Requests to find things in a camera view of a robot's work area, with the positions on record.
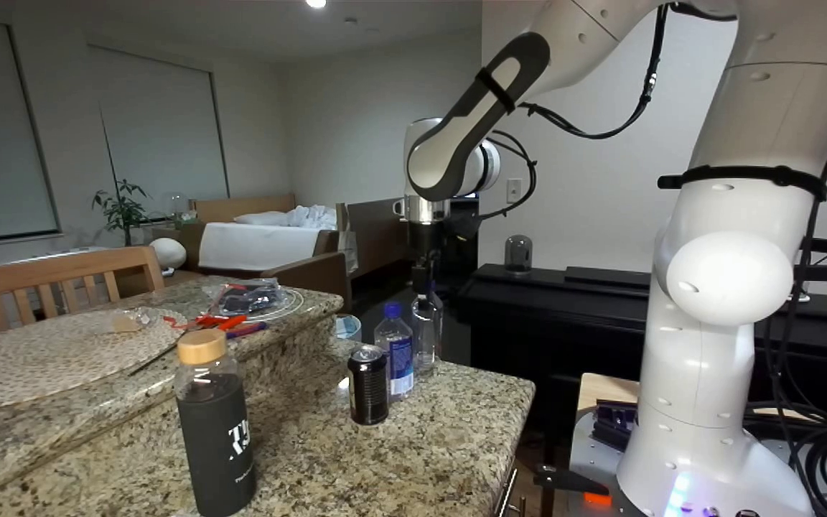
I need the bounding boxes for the clear bottle with red label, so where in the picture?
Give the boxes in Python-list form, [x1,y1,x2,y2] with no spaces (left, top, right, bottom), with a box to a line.
[411,265,446,378]

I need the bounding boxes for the clear bottle with blue label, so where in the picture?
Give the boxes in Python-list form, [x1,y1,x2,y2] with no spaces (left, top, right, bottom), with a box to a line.
[374,302,417,399]

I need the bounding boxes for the dark bottle with wooden cap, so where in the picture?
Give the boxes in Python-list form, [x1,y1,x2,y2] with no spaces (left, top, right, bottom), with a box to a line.
[174,327,256,517]

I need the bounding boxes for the green potted plant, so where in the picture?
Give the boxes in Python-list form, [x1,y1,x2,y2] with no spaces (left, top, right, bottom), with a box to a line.
[91,177,146,243]

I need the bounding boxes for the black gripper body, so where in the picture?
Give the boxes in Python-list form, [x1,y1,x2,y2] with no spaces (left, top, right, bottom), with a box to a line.
[408,223,456,288]

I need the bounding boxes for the black soda can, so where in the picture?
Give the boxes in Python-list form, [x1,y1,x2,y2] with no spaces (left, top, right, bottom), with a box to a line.
[347,345,388,426]

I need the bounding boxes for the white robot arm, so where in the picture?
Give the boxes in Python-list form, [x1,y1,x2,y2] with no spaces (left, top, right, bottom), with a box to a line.
[406,0,827,517]

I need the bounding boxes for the white bed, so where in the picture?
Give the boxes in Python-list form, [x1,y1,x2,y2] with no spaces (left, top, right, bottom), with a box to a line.
[197,203,337,274]

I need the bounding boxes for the small clear glass cup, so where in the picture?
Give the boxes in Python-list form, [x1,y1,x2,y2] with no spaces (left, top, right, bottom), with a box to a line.
[334,315,361,357]

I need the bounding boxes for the black piano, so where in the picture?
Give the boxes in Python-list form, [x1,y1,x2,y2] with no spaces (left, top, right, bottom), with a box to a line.
[453,265,827,433]

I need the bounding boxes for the round woven placemat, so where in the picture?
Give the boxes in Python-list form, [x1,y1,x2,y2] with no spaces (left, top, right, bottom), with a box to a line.
[0,308,187,409]

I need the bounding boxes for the black cable bundle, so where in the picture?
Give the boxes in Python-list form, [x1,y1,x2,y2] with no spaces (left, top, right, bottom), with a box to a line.
[767,334,827,517]

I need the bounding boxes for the red handled tool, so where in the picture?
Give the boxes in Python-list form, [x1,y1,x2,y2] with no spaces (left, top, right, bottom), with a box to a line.
[184,312,268,338]

